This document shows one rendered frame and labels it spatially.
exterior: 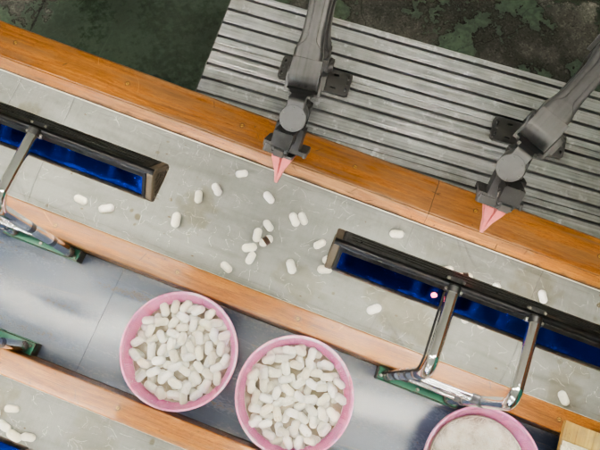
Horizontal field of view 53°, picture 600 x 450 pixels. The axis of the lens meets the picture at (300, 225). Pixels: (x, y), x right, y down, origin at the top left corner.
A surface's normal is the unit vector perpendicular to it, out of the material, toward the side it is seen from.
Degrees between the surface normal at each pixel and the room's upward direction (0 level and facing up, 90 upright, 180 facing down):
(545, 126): 18
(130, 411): 0
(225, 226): 0
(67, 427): 0
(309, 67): 27
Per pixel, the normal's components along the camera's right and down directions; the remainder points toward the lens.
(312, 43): -0.08, 0.20
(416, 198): 0.04, -0.25
